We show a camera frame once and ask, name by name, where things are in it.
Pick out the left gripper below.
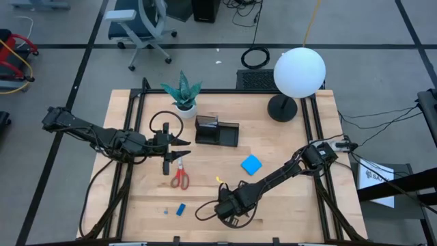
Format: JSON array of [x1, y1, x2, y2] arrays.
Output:
[[150, 122, 193, 176]]

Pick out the red-handled scissors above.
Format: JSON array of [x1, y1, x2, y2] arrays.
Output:
[[170, 156, 191, 191]]

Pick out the blue sticky note pad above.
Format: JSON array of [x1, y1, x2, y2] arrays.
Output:
[[240, 154, 263, 176]]

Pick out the black mesh desk organizer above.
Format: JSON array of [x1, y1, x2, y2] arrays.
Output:
[[194, 115, 240, 148]]

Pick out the blue and grey office chair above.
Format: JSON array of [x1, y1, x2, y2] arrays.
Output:
[[104, 0, 178, 72]]

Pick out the green plant in white pot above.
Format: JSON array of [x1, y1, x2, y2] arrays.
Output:
[[160, 70, 203, 120]]

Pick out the black floor vent grille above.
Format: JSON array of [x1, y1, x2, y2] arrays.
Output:
[[236, 69, 279, 91]]

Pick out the black computer tower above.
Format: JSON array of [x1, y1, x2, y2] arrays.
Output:
[[191, 0, 222, 24]]

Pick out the white globe lamp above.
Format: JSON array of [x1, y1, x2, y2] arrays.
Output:
[[267, 46, 327, 123]]

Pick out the white paper sign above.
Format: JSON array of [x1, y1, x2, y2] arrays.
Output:
[[356, 158, 395, 208]]

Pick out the black metal beam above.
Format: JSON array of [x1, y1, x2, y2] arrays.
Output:
[[356, 167, 437, 206]]

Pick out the black caster base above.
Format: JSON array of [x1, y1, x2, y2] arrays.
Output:
[[0, 111, 13, 137]]

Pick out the grey desk base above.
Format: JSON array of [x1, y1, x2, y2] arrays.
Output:
[[10, 0, 71, 11]]

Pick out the red and black cart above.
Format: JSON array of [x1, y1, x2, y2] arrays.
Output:
[[0, 29, 40, 92]]

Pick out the black equipment stand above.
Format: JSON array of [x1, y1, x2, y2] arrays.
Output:
[[416, 87, 437, 148]]

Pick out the black aluminium table frame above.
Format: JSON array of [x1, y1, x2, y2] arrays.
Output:
[[79, 77, 368, 246]]

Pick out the coiled black cable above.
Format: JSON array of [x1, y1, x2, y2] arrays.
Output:
[[240, 46, 271, 70]]

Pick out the black floor cable tangle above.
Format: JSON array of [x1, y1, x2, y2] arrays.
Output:
[[222, 0, 264, 45]]

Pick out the yellow floor cable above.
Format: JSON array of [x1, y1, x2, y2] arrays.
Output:
[[0, 38, 34, 96]]

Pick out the yellow hanging cord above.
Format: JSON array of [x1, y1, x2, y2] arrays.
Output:
[[302, 0, 322, 49]]

